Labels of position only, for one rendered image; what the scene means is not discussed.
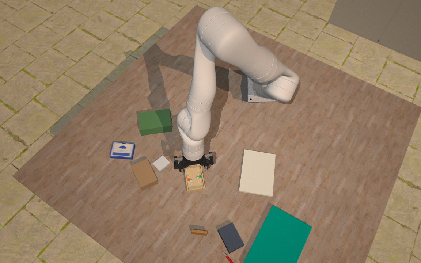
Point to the small white square box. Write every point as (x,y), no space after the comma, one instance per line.
(161,163)

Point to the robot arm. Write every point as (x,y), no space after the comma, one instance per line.
(210,73)

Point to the red pencil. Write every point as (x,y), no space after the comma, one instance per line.
(228,257)

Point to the teal flat box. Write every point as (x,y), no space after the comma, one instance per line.
(278,237)

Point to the green box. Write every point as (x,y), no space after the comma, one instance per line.
(155,122)

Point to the small brown cardboard box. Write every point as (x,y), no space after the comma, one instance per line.
(144,174)

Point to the covered wooden puzzle box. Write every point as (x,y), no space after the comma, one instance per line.
(195,186)

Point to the cream flat box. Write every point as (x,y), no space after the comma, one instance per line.
(257,172)

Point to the dark grey flat box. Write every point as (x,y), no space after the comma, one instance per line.
(230,237)

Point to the taupe cabinet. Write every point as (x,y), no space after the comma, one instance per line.
(389,25)

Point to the blue and white box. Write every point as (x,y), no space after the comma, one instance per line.
(122,150)

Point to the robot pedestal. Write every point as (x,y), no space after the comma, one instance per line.
(249,93)

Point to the small brown wooden block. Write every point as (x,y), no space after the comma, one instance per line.
(199,231)

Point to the brown wooden table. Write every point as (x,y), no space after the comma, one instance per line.
(323,146)

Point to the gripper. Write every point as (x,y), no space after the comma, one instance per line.
(184,163)

